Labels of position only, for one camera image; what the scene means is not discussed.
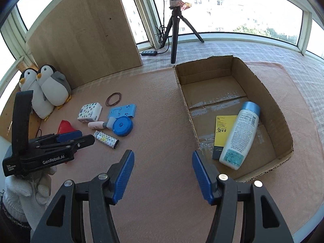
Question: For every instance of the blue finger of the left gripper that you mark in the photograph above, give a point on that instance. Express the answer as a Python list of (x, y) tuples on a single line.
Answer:
[(67, 136), (52, 143)]

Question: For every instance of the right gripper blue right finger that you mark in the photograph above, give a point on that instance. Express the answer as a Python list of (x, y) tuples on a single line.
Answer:
[(262, 220)]

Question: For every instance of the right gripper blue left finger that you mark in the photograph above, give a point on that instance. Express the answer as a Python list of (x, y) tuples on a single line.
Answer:
[(63, 219)]

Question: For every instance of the red fabric tote bag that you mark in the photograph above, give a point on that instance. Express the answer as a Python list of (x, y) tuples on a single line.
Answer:
[(65, 127)]

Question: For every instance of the pink tube with grey cap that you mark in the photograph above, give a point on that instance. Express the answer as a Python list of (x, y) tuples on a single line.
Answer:
[(98, 125)]

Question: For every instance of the patterned tissue pack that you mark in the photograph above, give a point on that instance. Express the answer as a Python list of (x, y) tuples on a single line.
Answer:
[(89, 113)]

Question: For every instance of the patterned lighter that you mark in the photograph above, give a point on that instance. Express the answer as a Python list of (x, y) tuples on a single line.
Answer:
[(106, 139)]

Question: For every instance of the blue round tape measure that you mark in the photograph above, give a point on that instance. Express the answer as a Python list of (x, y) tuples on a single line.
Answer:
[(122, 126)]

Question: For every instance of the blue plastic phone stand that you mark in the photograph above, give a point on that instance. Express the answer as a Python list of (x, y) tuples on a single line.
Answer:
[(128, 110)]

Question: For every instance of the white lotion bottle blue cap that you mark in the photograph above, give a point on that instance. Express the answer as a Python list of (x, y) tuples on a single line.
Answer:
[(241, 136)]

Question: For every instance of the yellow notebook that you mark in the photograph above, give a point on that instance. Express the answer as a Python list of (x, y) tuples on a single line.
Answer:
[(223, 126)]

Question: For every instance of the left white gloved hand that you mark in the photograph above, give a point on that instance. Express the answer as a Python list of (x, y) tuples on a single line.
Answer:
[(26, 199)]

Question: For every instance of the smaller penguin plush toy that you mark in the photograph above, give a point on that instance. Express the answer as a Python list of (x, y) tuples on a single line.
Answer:
[(54, 85)]

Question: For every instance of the pine slat headboard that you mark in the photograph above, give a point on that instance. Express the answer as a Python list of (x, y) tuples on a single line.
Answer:
[(18, 120)]

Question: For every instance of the large wooden board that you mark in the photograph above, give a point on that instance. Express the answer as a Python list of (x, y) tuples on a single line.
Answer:
[(83, 39)]

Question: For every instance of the black inline cable remote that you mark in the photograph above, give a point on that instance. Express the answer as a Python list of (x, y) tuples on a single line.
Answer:
[(149, 53)]

